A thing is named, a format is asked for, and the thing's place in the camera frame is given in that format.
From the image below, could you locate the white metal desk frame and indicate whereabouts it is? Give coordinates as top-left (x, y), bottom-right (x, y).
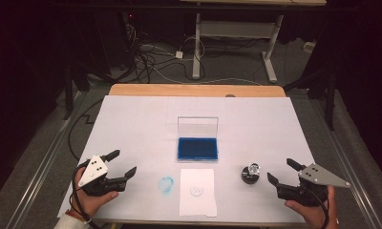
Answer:
top-left (179, 0), bottom-right (328, 84)

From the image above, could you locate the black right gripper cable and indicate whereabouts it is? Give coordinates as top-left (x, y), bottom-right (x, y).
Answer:
top-left (302, 185), bottom-right (330, 229)

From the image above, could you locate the person's right hand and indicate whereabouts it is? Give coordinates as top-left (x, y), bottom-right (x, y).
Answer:
top-left (284, 185), bottom-right (338, 229)

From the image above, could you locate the white paper sheet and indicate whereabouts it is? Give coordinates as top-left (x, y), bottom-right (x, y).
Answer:
top-left (179, 168), bottom-right (218, 219)

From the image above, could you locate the metal floor rail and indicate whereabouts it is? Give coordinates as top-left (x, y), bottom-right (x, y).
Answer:
top-left (4, 91), bottom-right (87, 229)
top-left (308, 98), bottom-right (382, 229)

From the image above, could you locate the person's left hand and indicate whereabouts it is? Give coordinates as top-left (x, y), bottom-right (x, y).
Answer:
top-left (74, 166), bottom-right (120, 219)

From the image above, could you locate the red wristband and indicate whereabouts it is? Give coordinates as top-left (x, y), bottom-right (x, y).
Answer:
top-left (65, 209), bottom-right (92, 225)

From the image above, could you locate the clear round stamp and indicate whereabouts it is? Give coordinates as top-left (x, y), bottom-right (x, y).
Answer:
top-left (247, 162), bottom-right (263, 176)

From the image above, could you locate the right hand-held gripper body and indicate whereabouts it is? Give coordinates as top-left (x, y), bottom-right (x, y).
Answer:
top-left (276, 162), bottom-right (351, 208)

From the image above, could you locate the black metal stand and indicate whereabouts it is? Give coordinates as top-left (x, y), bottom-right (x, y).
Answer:
top-left (283, 65), bottom-right (338, 132)
top-left (62, 61), bottom-right (92, 121)

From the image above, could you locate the black floor cable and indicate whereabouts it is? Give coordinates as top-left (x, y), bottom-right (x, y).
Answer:
top-left (67, 98), bottom-right (105, 161)

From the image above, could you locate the wooden table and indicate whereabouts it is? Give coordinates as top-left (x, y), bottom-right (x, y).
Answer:
top-left (90, 83), bottom-right (331, 229)

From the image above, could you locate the white floor cable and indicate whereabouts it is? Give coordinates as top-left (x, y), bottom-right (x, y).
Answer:
top-left (138, 44), bottom-right (264, 87)

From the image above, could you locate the tangle of black floor cables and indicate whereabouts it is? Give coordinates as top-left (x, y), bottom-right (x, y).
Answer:
top-left (120, 23), bottom-right (209, 84)

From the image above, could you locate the black round stamp cap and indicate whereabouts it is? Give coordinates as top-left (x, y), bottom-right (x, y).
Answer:
top-left (241, 166), bottom-right (260, 185)

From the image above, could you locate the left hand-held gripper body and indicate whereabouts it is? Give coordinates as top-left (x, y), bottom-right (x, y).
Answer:
top-left (77, 155), bottom-right (128, 198)

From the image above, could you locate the white floor box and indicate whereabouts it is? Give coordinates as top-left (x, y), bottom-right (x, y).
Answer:
top-left (303, 41), bottom-right (317, 54)

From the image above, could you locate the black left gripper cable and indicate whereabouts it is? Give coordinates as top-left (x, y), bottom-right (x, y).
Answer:
top-left (69, 160), bottom-right (99, 229)

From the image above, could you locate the blue ink pad clear lid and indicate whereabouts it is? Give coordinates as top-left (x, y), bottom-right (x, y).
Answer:
top-left (175, 115), bottom-right (220, 163)

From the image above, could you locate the white board table cover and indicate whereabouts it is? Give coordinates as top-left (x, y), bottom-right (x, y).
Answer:
top-left (56, 94), bottom-right (340, 227)

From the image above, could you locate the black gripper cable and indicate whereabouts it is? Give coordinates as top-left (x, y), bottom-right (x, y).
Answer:
top-left (69, 160), bottom-right (99, 229)
top-left (302, 185), bottom-right (330, 229)

